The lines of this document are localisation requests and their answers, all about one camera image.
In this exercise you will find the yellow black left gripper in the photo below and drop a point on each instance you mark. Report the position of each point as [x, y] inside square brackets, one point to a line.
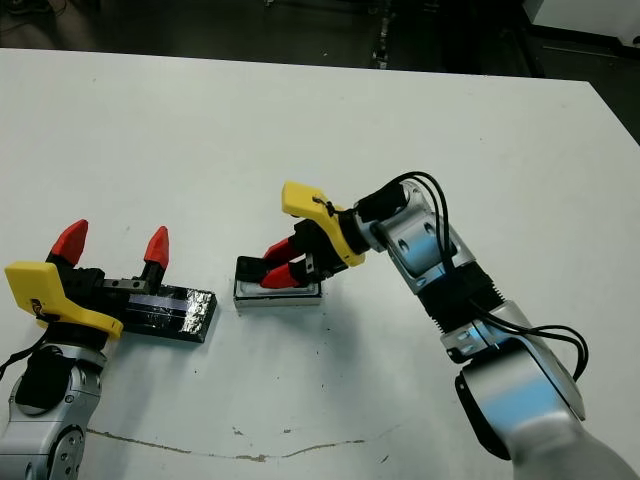
[40, 285]

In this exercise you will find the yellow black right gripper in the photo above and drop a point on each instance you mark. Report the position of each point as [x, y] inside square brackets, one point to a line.
[310, 200]

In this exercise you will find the white camera box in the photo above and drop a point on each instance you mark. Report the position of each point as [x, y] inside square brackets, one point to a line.
[280, 302]

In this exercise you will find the glossy black box lid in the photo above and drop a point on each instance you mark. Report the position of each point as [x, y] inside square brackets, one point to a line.
[165, 315]

